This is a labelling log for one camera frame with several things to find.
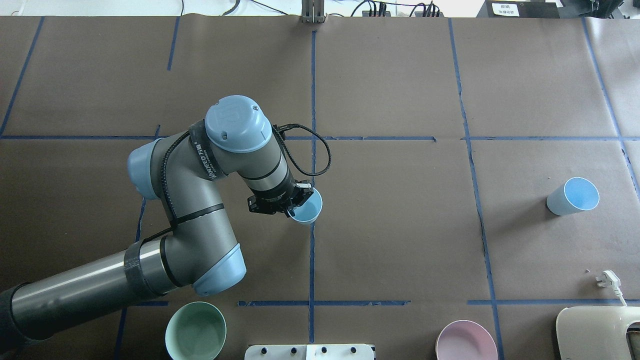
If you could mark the black power strip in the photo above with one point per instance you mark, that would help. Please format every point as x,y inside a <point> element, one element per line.
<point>383,9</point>

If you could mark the cream toaster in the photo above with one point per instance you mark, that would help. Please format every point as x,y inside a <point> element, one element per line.
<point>590,332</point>

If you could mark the black box with label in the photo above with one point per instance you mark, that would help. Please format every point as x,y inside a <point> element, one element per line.
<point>525,9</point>

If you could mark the white power plug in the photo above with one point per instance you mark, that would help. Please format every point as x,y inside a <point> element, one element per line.
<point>607,279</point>

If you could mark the green bowl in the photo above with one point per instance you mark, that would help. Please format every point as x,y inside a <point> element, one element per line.
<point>196,331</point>

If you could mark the grey metal post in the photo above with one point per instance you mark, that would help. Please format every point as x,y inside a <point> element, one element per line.
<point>313,11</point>

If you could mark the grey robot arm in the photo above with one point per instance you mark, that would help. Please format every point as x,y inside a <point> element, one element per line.
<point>199,249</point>

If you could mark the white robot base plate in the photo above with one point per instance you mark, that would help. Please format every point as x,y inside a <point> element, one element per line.
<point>335,351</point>

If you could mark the pink bowl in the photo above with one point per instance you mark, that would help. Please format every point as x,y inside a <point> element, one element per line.
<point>465,340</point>

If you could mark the pale blue cup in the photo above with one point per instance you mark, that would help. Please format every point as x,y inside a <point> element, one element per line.
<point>308,212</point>

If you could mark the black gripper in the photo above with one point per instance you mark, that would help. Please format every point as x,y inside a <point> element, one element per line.
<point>276,196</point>

